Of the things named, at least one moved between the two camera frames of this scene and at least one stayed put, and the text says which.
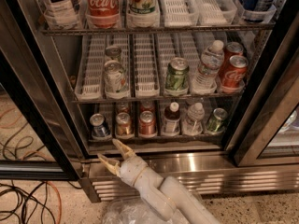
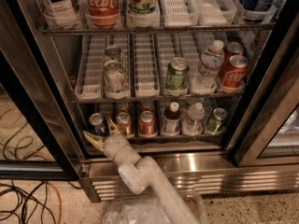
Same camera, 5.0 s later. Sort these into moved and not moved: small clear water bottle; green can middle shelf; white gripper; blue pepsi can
Moved: white gripper
Not moved: small clear water bottle; blue pepsi can; green can middle shelf
